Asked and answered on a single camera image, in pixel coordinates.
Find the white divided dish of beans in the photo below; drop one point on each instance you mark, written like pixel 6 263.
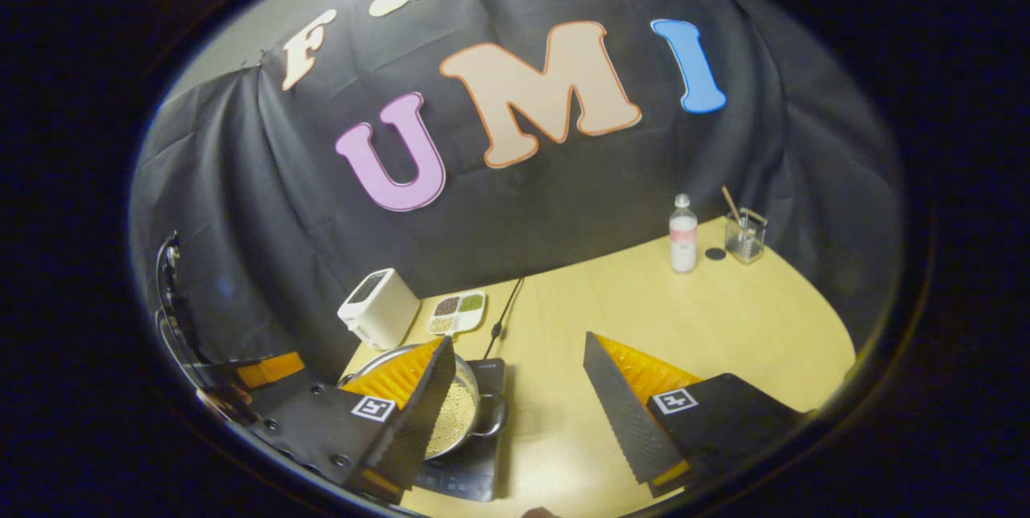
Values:
pixel 457 313

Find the black induction cooktop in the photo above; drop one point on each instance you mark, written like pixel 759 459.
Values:
pixel 475 470

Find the pile of pale round beans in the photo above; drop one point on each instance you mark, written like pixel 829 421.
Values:
pixel 455 421

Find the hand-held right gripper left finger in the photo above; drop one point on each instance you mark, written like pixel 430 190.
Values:
pixel 426 413

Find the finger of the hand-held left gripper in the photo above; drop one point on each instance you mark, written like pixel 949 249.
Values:
pixel 269 369

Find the stainless steel pot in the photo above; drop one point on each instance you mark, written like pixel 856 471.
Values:
pixel 483 413

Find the clear bottle with pink label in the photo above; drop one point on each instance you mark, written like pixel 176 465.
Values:
pixel 683 240

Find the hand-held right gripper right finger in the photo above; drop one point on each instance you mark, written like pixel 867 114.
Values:
pixel 624 413

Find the wooden stick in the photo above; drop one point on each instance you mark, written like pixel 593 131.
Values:
pixel 731 203

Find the small black disc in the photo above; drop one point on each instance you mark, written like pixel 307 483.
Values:
pixel 715 254

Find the white toaster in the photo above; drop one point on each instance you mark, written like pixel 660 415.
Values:
pixel 378 313

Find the black backdrop cloth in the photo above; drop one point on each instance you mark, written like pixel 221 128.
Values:
pixel 282 204

